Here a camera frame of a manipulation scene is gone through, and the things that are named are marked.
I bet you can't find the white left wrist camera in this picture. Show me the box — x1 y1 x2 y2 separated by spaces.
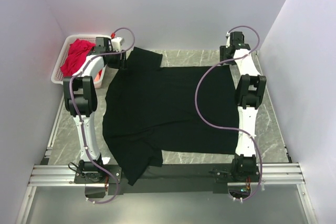
111 33 124 52

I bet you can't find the aluminium frame rail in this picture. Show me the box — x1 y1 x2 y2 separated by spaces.
14 87 316 224

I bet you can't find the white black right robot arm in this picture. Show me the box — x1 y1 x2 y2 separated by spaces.
220 30 267 182

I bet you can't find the white plastic laundry basket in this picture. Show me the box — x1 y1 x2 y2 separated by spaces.
51 34 111 84

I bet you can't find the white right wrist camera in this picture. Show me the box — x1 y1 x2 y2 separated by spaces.
225 31 230 48

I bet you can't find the black t shirt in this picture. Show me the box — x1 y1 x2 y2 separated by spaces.
102 48 239 185

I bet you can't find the black base crossbar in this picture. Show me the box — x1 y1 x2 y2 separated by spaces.
68 161 263 198

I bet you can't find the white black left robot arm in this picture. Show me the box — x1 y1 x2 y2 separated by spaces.
61 33 126 183

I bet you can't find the red t shirt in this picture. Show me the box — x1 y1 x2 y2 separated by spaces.
60 39 95 77

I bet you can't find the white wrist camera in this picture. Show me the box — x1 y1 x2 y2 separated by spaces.
111 33 124 52
225 31 230 48

